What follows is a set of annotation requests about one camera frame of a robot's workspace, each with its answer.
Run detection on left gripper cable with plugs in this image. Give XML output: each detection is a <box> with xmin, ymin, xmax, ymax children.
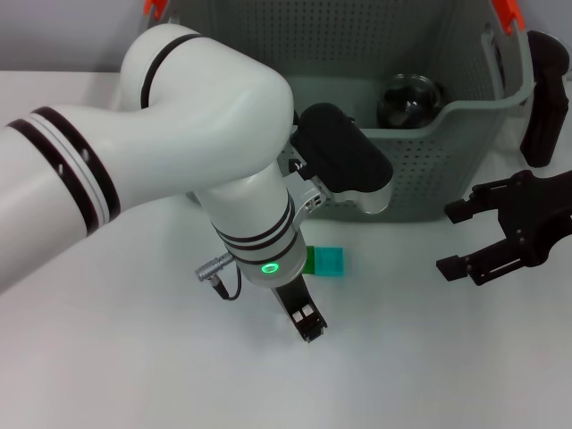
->
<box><xmin>194</xmin><ymin>252</ymin><xmax>244</xmax><ymax>302</ymax></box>

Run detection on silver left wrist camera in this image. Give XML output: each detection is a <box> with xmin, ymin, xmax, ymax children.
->
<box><xmin>289</xmin><ymin>102</ymin><xmax>394</xmax><ymax>215</ymax></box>

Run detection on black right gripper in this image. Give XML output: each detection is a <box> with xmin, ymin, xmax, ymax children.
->
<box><xmin>435</xmin><ymin>169</ymin><xmax>572</xmax><ymax>288</ymax></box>

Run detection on orange bin handle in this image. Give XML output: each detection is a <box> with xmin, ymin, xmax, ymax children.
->
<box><xmin>143</xmin><ymin>0</ymin><xmax>526</xmax><ymax>36</ymax></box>

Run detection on glass teacup with black handle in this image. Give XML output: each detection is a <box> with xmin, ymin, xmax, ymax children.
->
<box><xmin>376</xmin><ymin>74</ymin><xmax>447</xmax><ymax>130</ymax></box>

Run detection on black curved stand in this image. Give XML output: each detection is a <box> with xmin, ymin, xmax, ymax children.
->
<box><xmin>519</xmin><ymin>29</ymin><xmax>569</xmax><ymax>169</ymax></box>

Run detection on grey-green perforated storage bin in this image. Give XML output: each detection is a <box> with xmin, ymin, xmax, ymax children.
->
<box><xmin>167</xmin><ymin>0</ymin><xmax>535</xmax><ymax>223</ymax></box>

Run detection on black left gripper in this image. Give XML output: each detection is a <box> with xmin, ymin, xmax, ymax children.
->
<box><xmin>271</xmin><ymin>275</ymin><xmax>331</xmax><ymax>345</ymax></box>

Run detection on teal toy brick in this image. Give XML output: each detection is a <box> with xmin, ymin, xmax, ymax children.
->
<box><xmin>314</xmin><ymin>247</ymin><xmax>347</xmax><ymax>278</ymax></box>

